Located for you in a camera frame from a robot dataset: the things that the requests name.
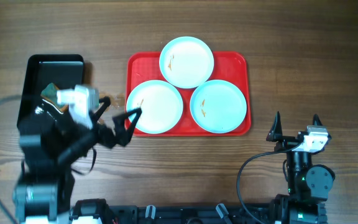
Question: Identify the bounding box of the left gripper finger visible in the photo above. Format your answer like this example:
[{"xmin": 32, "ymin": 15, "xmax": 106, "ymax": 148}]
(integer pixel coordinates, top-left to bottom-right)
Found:
[
  {"xmin": 89, "ymin": 96, "xmax": 111, "ymax": 123},
  {"xmin": 112, "ymin": 107, "xmax": 143, "ymax": 147}
]

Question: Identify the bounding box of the light blue plate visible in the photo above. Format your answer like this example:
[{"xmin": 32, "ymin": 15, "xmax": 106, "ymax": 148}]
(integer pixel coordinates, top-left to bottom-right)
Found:
[
  {"xmin": 190, "ymin": 80, "xmax": 247, "ymax": 134},
  {"xmin": 126, "ymin": 80, "xmax": 183, "ymax": 134},
  {"xmin": 158, "ymin": 36, "xmax": 214, "ymax": 89}
]

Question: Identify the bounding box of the green yellow sponge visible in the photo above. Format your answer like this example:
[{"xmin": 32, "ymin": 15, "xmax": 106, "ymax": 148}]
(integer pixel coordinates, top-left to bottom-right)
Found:
[{"xmin": 40, "ymin": 83, "xmax": 68, "ymax": 114}]

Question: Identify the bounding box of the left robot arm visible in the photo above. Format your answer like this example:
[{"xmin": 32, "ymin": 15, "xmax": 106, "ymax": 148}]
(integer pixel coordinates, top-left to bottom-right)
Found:
[{"xmin": 13, "ymin": 97, "xmax": 142, "ymax": 223}]

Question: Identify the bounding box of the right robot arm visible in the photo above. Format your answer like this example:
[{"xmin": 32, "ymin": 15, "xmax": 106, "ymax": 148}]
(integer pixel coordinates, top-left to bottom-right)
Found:
[{"xmin": 266, "ymin": 113, "xmax": 335, "ymax": 224}]

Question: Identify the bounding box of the black water basin tray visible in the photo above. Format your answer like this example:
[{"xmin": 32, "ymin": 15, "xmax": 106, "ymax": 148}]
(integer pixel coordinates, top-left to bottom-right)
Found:
[{"xmin": 17, "ymin": 54, "xmax": 85, "ymax": 134}]

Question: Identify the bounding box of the red plastic tray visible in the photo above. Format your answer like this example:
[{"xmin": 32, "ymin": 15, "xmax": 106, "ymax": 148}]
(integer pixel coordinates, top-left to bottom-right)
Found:
[{"xmin": 126, "ymin": 51, "xmax": 252, "ymax": 137}]

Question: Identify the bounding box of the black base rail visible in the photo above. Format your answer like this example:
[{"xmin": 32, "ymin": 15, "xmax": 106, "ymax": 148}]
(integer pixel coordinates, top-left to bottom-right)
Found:
[{"xmin": 70, "ymin": 198, "xmax": 328, "ymax": 224}]

